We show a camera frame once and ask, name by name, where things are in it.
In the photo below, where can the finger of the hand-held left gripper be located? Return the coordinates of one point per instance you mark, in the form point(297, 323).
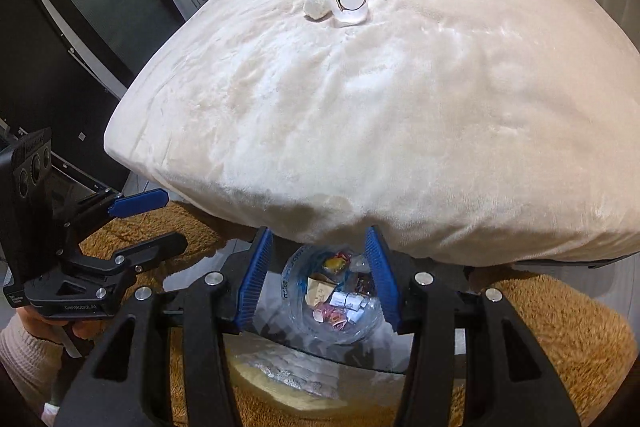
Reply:
point(137, 203)
point(150, 249)

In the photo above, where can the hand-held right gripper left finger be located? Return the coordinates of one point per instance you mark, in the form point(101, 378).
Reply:
point(255, 277)

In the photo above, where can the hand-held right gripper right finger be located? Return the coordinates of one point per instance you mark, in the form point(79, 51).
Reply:
point(382, 277)

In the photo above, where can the white printed paper wrapper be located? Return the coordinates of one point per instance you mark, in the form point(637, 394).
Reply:
point(347, 299)

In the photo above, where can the trash bin with clear liner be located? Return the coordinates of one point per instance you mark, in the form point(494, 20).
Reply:
point(300, 307)

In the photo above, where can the brown cardboard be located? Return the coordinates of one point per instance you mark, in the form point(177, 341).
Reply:
point(320, 289)

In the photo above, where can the pink paper wrapper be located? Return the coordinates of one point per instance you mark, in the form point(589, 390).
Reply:
point(330, 314)

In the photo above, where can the small white bag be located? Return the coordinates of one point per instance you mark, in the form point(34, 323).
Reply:
point(317, 5)

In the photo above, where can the person's left forearm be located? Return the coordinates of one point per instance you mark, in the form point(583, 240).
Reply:
point(25, 362)

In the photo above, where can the person's left hand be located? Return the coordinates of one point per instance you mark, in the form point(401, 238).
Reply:
point(35, 321)

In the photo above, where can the beige plush blanket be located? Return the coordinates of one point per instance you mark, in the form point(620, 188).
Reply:
point(350, 107)

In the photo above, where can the brown plush rug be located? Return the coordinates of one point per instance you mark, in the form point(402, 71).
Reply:
point(550, 332)

